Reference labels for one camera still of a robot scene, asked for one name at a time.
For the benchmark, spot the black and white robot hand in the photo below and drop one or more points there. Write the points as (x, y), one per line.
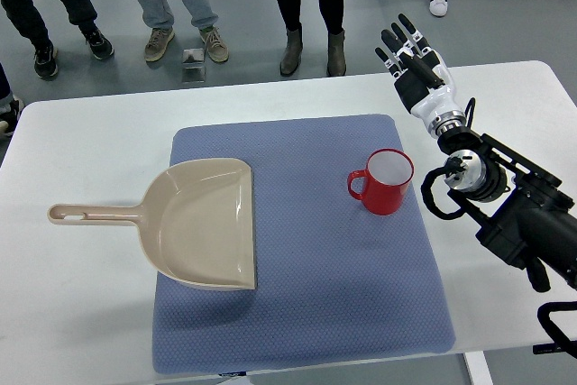
(423, 82)

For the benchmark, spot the red cup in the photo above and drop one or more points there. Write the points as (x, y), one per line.
(383, 183)

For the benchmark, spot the beige plastic dustpan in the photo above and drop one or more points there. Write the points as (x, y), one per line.
(195, 223)

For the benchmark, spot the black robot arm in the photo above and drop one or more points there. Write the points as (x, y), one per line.
(523, 216)

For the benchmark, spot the blue textured mat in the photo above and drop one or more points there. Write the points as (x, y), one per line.
(334, 281)

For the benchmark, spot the white table leg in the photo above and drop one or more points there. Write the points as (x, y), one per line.
(477, 368)

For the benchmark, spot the person at left edge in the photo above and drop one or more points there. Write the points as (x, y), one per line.
(11, 106)

